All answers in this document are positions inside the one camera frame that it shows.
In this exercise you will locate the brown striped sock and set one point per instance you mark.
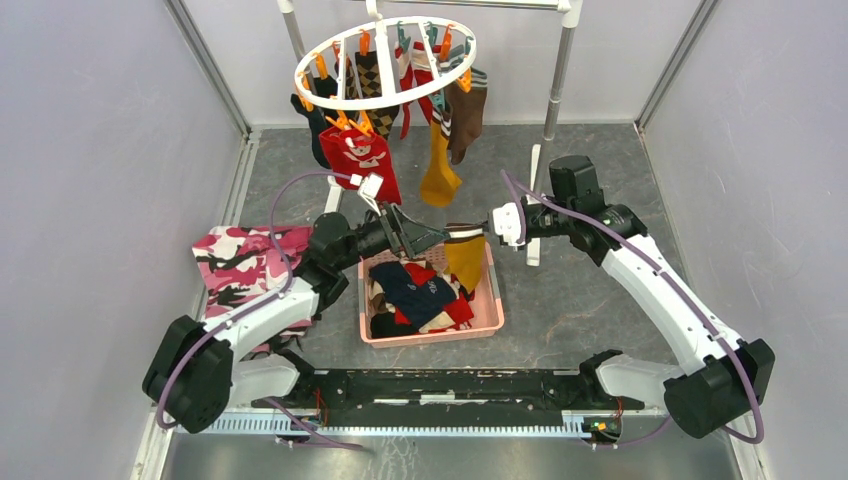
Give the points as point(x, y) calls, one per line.
point(467, 114)

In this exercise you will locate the teal clothes clip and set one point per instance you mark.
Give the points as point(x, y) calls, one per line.
point(438, 101)

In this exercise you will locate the pink perforated plastic basket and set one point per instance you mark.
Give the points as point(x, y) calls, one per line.
point(486, 307)

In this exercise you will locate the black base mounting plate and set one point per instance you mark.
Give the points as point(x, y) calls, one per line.
point(450, 397)

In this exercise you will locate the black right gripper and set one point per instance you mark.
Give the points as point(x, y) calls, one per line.
point(528, 239)

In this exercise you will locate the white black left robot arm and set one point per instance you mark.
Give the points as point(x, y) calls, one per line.
point(199, 370)

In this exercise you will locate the navy blue sock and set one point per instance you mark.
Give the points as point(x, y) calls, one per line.
point(418, 293)

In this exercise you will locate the black sock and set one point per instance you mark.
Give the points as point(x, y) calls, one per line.
point(316, 117)

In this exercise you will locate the argyle brown yellow sock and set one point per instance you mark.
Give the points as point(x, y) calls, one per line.
point(381, 119)

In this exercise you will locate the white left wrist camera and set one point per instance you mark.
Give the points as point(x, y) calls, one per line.
point(367, 188)

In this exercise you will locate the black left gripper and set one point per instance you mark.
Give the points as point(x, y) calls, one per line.
point(407, 236)

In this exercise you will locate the orange clothes clip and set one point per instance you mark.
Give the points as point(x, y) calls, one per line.
point(361, 123)
point(465, 81)

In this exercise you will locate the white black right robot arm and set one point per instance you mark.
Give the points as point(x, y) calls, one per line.
point(719, 380)

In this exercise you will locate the pink camouflage folded cloth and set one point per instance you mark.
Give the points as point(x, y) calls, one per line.
point(239, 264)

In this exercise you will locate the red white santa sock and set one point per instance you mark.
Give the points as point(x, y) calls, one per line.
point(415, 71)

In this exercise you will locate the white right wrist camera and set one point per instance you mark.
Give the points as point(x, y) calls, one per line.
point(507, 224)

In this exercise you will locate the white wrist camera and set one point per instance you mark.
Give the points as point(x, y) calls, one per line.
point(507, 224)
point(367, 188)

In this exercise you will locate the yellow cloth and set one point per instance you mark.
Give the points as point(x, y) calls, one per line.
point(440, 183)

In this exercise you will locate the white metal drying rack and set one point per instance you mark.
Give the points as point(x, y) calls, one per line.
point(571, 13)

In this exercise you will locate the red cloth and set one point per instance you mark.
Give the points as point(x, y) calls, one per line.
point(351, 152)

